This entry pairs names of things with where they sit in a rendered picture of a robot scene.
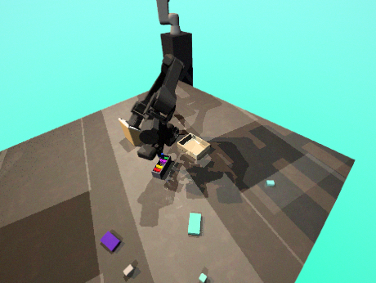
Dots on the turquoise rectangular block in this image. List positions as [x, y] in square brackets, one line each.
[194, 224]

